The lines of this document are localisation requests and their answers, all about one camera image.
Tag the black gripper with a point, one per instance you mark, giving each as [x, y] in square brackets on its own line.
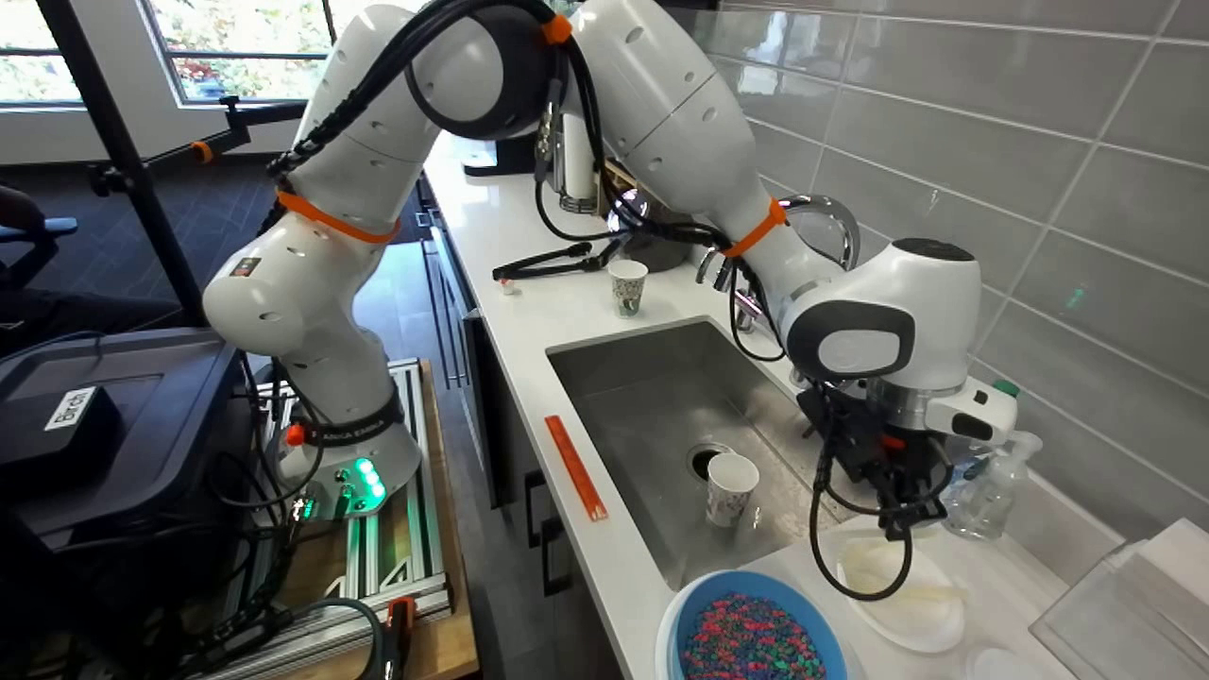
[869, 427]

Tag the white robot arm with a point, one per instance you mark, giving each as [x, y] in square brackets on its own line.
[302, 304]

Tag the white plate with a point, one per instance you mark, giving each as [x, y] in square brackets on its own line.
[925, 623]

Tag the clear plastic bottle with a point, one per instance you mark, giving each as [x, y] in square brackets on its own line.
[1001, 492]

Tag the green capped bottle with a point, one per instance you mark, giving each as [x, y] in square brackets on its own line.
[1006, 390]

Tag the blue bowl with white rim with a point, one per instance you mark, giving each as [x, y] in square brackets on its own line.
[755, 578]

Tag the white paper cup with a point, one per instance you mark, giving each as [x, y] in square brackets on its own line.
[732, 489]

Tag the multicoloured gravel beads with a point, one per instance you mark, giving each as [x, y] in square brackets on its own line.
[755, 639]

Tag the clear plastic container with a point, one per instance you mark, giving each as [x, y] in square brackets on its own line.
[1135, 608]

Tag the stainless steel sink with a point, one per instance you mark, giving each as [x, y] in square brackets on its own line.
[653, 402]

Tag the tall chrome faucet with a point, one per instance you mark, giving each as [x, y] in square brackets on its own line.
[841, 218]

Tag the orange wrapped plastic utensil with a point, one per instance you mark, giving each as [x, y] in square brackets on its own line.
[574, 471]

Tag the patterned paper cup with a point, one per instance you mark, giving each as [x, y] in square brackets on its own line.
[628, 288]

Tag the black pot with silver lid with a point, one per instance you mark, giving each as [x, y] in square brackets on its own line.
[662, 249]

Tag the black tongs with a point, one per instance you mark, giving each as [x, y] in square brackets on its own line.
[553, 266]

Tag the white paper towel roll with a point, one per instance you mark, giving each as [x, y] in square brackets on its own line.
[579, 163]

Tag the dark plastic storage bin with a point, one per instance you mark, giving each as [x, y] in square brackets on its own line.
[164, 402]

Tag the black box with label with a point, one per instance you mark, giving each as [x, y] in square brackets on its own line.
[51, 441]

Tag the black office chair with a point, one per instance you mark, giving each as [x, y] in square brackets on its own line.
[25, 212]

